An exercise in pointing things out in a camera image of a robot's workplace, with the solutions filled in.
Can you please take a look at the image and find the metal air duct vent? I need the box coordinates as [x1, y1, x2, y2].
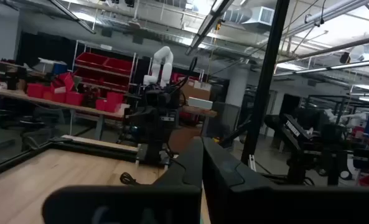
[223, 5, 276, 32]

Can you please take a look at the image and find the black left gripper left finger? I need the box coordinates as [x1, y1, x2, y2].
[42, 136, 203, 224]

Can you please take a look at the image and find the black vertical frame post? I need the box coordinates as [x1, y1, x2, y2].
[240, 0, 291, 166]

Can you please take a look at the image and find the large red storage bin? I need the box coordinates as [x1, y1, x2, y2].
[103, 57, 134, 75]
[75, 52, 109, 68]

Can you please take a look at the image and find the small black coiled cable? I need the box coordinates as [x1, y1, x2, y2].
[119, 172, 143, 187]

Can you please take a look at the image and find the black table edge rail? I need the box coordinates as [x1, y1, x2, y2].
[0, 136, 141, 182]

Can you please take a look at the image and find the brown cardboard box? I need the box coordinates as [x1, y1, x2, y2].
[180, 78, 213, 102]

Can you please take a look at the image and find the white flat box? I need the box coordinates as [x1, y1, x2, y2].
[187, 96, 214, 111]

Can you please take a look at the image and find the long wooden workbench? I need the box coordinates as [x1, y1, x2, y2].
[0, 86, 218, 150]

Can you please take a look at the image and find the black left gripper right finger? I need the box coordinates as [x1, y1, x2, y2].
[202, 136, 369, 224]

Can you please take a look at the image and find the small red parts bin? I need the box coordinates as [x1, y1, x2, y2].
[49, 72, 77, 104]
[95, 91, 124, 114]
[65, 91, 85, 107]
[26, 83, 45, 99]

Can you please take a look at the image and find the wire shelf rack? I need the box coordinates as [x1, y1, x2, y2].
[72, 40, 139, 94]

